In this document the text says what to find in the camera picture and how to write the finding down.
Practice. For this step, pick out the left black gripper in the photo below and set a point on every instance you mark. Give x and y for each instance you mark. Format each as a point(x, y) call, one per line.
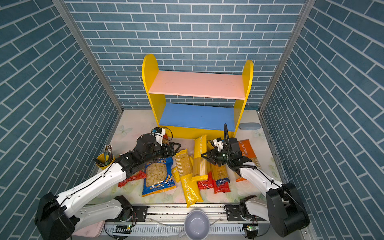
point(171, 153)

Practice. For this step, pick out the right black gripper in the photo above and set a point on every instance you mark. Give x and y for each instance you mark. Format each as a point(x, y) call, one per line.
point(213, 152)

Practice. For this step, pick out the yellow spaghetti bag long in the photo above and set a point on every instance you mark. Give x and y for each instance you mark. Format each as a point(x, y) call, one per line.
point(185, 169)

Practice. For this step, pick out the blue-top Moli pasta bag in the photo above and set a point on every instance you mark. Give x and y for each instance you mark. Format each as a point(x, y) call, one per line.
point(220, 175)

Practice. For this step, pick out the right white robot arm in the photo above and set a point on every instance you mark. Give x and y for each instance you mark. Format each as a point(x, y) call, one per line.
point(284, 208)

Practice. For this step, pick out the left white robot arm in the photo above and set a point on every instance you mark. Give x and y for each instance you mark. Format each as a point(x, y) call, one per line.
point(59, 216)

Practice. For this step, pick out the blue shell pasta bag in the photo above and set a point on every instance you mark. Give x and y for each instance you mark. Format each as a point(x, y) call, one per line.
point(158, 177)

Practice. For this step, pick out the yellow shelf unit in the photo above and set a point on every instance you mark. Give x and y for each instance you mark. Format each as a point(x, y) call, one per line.
point(192, 121)

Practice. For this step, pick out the orange pasta bag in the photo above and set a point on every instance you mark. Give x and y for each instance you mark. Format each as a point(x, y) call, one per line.
point(247, 151)

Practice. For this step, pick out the red spaghetti bag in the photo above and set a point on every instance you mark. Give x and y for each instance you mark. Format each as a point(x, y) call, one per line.
point(207, 184)
point(221, 188)

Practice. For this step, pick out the red macaroni bag lower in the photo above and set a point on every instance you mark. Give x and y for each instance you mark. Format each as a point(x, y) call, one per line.
point(138, 176)

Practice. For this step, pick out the grey oval case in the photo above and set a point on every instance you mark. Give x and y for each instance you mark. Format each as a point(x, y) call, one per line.
point(249, 126)

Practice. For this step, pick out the yellow pen cup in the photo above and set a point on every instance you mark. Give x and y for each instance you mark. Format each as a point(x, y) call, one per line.
point(106, 158)

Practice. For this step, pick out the grey bowl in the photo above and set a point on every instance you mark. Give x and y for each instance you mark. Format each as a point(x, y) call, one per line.
point(196, 225)

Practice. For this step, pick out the pink tray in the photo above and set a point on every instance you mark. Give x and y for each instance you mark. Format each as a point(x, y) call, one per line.
point(91, 231)

